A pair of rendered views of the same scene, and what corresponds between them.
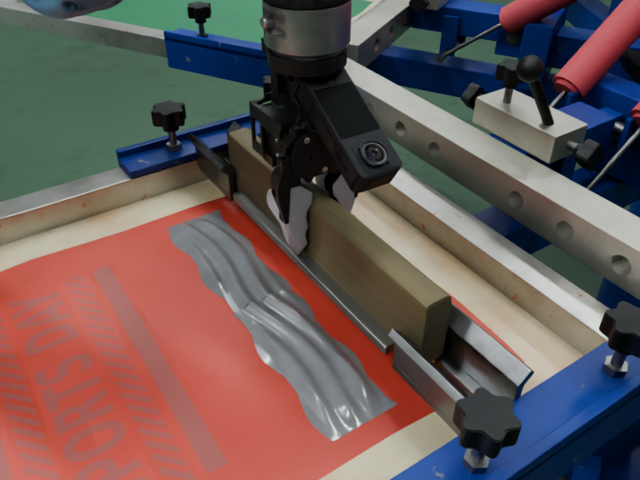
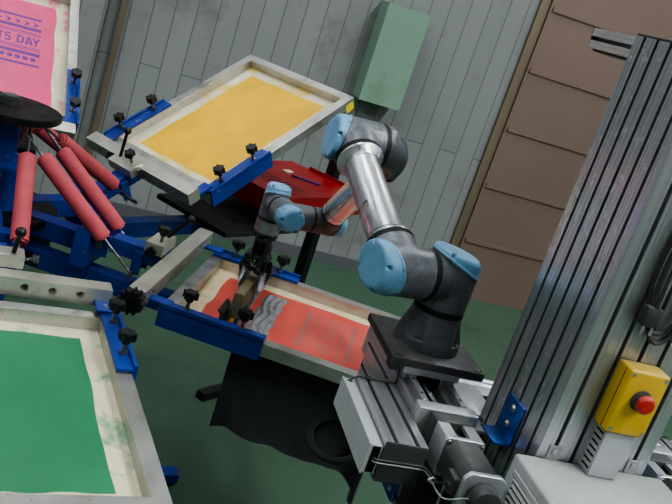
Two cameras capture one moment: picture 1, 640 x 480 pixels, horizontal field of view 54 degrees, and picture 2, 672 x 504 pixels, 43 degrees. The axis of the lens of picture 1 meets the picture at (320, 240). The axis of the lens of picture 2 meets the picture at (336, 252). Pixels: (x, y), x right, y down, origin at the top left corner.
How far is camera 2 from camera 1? 2.89 m
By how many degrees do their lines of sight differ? 116
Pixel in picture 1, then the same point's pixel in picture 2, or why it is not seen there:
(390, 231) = (205, 296)
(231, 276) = (267, 318)
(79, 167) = not seen: outside the picture
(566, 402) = not seen: hidden behind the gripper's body
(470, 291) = (215, 283)
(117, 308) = (301, 337)
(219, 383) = (296, 316)
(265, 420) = (294, 308)
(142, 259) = (282, 339)
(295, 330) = (269, 306)
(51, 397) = (333, 337)
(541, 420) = not seen: hidden behind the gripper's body
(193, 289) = (278, 326)
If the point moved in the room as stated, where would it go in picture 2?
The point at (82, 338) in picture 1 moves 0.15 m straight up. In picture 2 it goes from (316, 339) to (332, 294)
